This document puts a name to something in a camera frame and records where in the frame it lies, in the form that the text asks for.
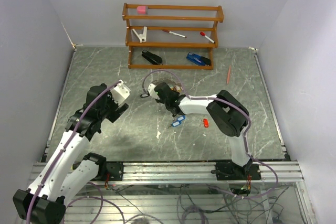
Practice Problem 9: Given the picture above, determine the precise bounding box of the large keyring with keys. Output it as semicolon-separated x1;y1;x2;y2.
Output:
151;77;183;92

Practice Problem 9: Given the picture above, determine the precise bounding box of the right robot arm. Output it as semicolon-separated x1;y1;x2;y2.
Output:
148;82;253;180

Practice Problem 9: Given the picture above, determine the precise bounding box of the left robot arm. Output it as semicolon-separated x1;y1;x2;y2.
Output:
13;80;130;223

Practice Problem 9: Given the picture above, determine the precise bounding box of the blue key tag pair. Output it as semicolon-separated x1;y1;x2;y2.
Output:
170;115;185;127

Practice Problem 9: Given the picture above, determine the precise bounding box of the black stapler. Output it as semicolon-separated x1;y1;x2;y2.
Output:
141;50;163;65

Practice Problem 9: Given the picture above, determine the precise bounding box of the red key tag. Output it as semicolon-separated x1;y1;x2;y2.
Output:
203;119;209;128

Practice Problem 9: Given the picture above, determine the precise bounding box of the blue stapler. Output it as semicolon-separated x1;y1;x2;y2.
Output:
186;52;212;66

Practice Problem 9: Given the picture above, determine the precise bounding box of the wooden three-tier shelf rack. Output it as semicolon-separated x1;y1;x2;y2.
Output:
122;3;224;70

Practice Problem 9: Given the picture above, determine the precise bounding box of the orange pencil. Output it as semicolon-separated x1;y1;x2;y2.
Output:
226;65;232;84

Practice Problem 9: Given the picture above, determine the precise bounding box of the white clip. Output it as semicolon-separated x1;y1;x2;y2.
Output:
132;26;148;43

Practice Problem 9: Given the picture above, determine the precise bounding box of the red-capped white marker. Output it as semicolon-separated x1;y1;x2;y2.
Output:
200;31;215;44

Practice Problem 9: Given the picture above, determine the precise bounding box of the pink eraser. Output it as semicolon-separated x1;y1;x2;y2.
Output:
136;5;148;15

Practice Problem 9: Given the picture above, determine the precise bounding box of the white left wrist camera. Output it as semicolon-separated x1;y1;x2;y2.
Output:
111;80;131;106

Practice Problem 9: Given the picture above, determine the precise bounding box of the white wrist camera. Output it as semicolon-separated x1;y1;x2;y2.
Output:
111;80;131;106
148;83;159;100

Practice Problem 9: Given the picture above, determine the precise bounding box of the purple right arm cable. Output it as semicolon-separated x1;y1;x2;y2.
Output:
141;69;279;200

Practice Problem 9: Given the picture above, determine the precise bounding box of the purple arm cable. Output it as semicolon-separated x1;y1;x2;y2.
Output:
141;69;279;200
25;81;124;224

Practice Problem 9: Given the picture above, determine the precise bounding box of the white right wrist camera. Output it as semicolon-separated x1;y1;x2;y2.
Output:
148;83;159;100

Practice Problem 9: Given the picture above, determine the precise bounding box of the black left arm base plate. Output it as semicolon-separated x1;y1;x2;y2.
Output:
107;162;124;181

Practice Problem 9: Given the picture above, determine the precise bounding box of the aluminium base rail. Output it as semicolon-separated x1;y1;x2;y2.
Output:
31;161;305;185

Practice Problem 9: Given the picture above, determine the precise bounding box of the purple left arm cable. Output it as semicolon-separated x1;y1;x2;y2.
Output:
25;81;124;224

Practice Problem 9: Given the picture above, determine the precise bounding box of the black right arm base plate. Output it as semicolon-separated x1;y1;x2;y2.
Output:
211;161;261;180

